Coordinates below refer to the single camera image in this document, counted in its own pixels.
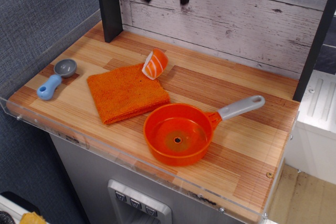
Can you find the grey toy fridge cabinet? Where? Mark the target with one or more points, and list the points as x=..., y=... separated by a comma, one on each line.
x=90, y=173

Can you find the black yellow object bottom left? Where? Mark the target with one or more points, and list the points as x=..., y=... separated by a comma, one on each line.
x=14, y=207

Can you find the silver dispenser button panel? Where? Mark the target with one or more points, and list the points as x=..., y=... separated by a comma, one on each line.
x=132, y=206

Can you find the black upright post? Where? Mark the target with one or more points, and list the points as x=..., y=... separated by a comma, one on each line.
x=317, y=43
x=111, y=19

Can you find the black left upright post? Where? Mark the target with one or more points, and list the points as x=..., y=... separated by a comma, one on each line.
x=111, y=19

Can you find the blue grey toy scoop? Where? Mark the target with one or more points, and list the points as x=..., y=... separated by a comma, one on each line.
x=63, y=69

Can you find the orange cloth napkin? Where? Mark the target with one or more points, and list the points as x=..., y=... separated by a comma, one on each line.
x=124, y=93

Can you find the white plastic ridged block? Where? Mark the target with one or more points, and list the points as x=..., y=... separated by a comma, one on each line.
x=311, y=148

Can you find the clear acrylic table guard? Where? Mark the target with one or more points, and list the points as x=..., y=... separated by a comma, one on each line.
x=237, y=175

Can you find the orange toy pan grey handle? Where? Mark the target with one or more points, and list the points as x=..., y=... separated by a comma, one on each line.
x=179, y=134

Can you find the salmon nigiri sushi toy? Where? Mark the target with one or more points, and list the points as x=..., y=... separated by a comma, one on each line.
x=155, y=64

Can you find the black right upright post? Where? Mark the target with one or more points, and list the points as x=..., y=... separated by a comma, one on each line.
x=317, y=43

